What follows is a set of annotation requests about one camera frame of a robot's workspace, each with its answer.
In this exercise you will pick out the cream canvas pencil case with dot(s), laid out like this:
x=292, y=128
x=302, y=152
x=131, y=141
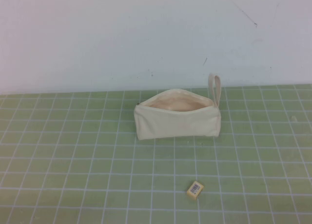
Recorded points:
x=170, y=126

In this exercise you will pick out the yellow eraser with barcode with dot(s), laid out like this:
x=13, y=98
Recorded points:
x=194, y=188

